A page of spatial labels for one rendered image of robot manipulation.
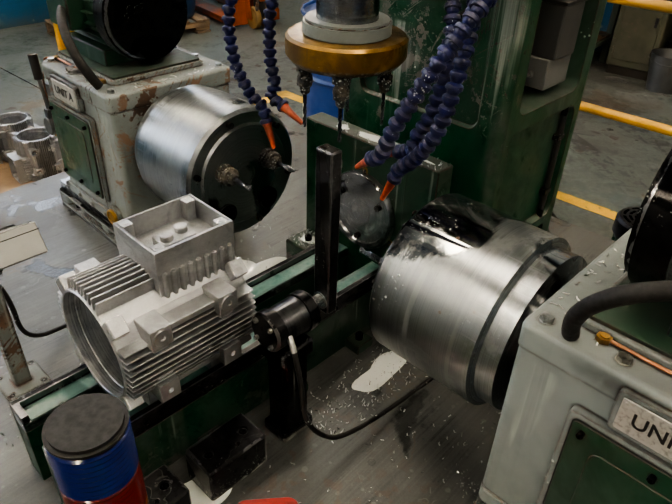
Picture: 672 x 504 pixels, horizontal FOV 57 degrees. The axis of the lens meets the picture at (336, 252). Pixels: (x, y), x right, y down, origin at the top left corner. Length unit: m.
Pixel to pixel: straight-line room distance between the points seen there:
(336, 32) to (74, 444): 0.62
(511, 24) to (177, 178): 0.60
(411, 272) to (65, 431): 0.47
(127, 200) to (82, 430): 0.89
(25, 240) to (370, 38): 0.58
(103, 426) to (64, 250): 1.02
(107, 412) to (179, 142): 0.71
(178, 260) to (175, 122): 0.42
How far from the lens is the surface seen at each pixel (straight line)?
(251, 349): 0.96
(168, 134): 1.17
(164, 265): 0.80
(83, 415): 0.51
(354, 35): 0.89
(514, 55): 1.01
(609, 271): 0.80
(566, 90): 1.24
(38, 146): 3.24
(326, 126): 1.13
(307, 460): 0.98
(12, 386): 1.17
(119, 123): 1.28
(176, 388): 0.86
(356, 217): 1.13
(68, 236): 1.53
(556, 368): 0.70
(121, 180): 1.33
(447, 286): 0.78
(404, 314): 0.81
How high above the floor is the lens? 1.58
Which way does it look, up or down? 34 degrees down
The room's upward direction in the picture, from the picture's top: 2 degrees clockwise
